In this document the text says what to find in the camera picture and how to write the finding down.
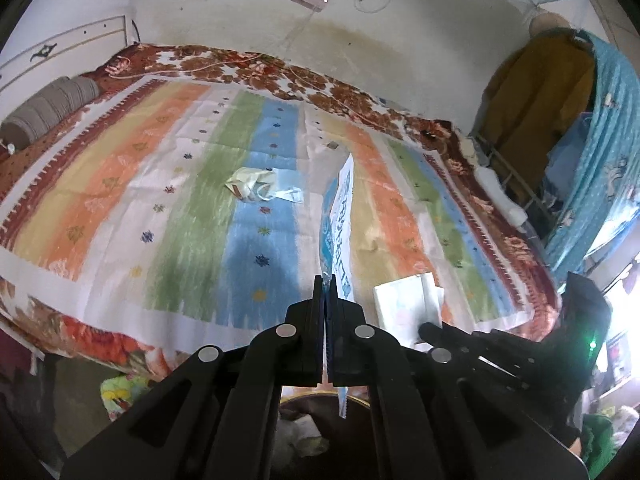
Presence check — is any yellow green printed cloth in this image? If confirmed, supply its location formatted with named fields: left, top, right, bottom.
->
left=100, top=372, right=153, bottom=421

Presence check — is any white pillow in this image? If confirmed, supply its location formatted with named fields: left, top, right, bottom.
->
left=472, top=166, right=528, bottom=228

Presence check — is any brown trash bin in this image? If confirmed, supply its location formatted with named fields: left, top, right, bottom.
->
left=272, top=390, right=373, bottom=480

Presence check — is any blue hanging garment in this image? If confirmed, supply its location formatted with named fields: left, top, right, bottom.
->
left=547, top=115, right=596, bottom=201

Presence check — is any crumpled cream plastic wrapper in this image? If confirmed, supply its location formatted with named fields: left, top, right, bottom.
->
left=225, top=167, right=276, bottom=203

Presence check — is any blue white plastic wrapper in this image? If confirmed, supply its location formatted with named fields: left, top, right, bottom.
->
left=317, top=154, right=357, bottom=418

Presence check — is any red floral blanket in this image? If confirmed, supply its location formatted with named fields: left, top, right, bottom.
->
left=0, top=42, right=561, bottom=376

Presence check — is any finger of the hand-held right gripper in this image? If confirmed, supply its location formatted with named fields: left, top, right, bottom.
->
left=477, top=357, right=543, bottom=406
left=417, top=322, right=546, bottom=376

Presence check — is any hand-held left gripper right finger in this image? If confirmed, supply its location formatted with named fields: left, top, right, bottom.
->
left=326, top=280, right=588, bottom=480

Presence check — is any blue printed curtain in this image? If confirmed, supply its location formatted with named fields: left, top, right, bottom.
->
left=542, top=30, right=640, bottom=281

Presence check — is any light blue wrapper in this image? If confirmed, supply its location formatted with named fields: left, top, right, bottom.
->
left=260, top=185, right=304, bottom=204

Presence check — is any striped colourful mat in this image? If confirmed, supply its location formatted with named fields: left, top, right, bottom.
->
left=0, top=77, right=533, bottom=331

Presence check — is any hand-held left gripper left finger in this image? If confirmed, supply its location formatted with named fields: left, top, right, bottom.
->
left=60, top=276, right=326, bottom=480

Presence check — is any metal bed rail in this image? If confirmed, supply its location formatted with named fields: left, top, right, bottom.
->
left=472, top=132, right=556, bottom=226

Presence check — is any white plastic packet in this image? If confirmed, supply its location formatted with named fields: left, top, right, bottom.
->
left=374, top=272, right=445, bottom=348

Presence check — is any mustard yellow hanging garment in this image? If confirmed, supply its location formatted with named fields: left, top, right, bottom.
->
left=480, top=35, right=598, bottom=196

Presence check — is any grey bolster pillow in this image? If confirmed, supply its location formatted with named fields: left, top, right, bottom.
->
left=0, top=76, right=101, bottom=153

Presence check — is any white headboard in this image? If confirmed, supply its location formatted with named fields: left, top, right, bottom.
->
left=0, top=14, right=131, bottom=96

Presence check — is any crumpled white paper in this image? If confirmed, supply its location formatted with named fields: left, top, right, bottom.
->
left=280, top=412, right=328, bottom=457

